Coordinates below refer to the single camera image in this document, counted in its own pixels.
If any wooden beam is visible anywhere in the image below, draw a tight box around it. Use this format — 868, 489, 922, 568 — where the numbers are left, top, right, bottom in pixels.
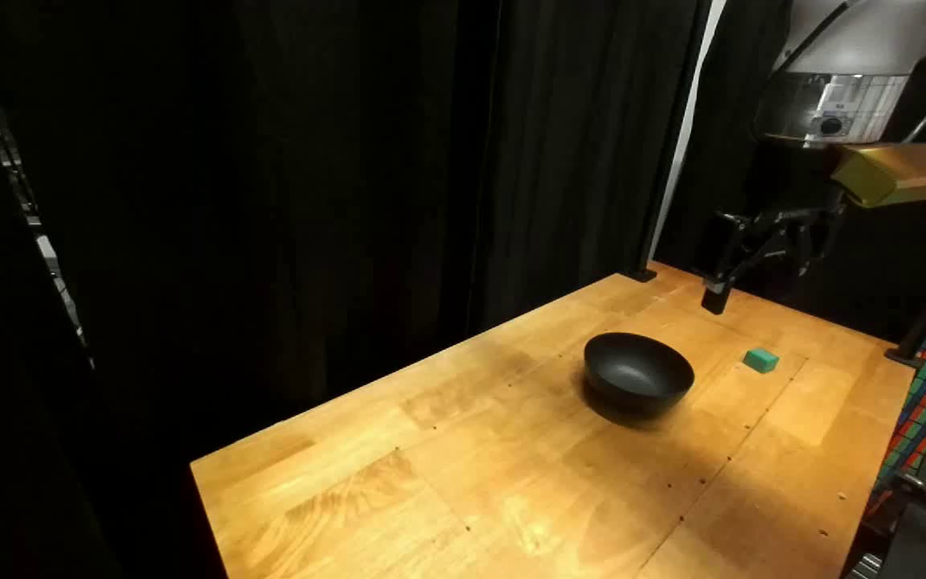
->
829, 139, 926, 213

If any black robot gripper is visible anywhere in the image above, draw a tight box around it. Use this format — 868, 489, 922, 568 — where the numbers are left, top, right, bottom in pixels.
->
698, 209, 748, 320

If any black table corner bracket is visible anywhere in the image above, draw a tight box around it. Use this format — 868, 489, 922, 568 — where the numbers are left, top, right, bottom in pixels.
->
885, 341, 926, 374
619, 259, 662, 286

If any black device with orange part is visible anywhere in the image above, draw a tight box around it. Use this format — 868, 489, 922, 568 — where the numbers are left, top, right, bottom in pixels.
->
839, 448, 926, 579

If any small green block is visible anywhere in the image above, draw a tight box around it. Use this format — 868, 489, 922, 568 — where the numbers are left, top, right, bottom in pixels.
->
738, 343, 785, 376

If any black curtain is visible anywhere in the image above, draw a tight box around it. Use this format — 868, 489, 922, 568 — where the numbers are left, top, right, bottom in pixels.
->
0, 0, 796, 579

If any black bowl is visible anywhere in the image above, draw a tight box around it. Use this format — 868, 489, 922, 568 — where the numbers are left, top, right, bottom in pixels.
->
581, 328, 698, 426

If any dark stand with silver strip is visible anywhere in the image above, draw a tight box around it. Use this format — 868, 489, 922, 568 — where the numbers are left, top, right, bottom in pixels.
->
0, 28, 103, 378

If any white vertical pole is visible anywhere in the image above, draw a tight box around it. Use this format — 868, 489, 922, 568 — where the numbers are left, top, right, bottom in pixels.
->
638, 0, 728, 271

